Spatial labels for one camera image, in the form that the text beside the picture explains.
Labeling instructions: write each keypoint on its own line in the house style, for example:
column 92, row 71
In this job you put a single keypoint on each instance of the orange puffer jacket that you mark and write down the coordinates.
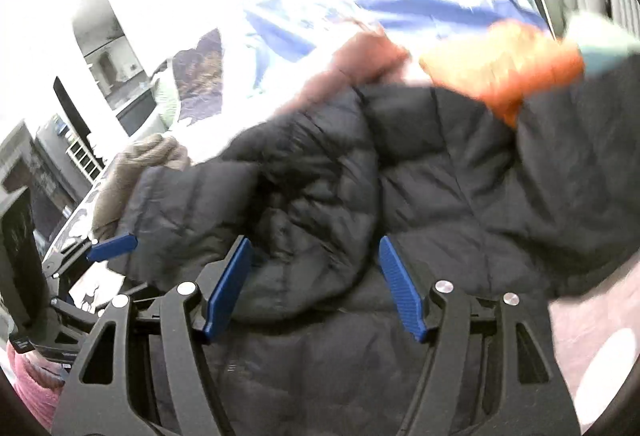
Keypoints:
column 500, row 65

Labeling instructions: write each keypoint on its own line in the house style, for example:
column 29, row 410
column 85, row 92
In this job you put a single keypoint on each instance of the black puffer jacket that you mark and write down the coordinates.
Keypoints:
column 325, row 196

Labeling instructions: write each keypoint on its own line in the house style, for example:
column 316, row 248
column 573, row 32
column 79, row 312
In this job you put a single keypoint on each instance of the pink dotted blanket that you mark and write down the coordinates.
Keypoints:
column 575, row 331

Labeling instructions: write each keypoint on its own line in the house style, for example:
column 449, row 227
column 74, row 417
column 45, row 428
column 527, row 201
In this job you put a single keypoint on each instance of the small green pillow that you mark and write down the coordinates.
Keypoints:
column 167, row 100

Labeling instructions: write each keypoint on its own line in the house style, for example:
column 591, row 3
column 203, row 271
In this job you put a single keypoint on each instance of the pink quilted jacket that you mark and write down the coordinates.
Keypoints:
column 360, row 60

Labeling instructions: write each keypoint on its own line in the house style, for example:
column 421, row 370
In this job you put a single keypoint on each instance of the olive fleece jacket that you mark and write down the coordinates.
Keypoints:
column 135, row 176

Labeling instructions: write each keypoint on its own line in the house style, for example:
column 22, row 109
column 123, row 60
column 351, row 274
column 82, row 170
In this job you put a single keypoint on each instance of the black tall panel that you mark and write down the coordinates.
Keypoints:
column 70, row 105

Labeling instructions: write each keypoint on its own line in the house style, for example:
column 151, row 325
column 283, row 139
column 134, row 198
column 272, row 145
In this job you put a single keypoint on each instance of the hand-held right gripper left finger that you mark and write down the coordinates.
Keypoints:
column 227, row 288

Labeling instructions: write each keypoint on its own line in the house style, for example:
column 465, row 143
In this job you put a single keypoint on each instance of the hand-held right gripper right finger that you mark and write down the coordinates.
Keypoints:
column 402, row 288

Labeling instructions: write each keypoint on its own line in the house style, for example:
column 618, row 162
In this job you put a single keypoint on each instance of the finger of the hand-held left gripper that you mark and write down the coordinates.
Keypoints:
column 112, row 247
column 75, row 308

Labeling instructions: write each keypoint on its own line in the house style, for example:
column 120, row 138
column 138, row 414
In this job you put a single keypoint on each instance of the white grid rack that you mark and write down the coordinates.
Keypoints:
column 85, row 160

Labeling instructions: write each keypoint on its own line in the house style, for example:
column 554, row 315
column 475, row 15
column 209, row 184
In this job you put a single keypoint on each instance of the teal garment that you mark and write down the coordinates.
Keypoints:
column 600, row 40

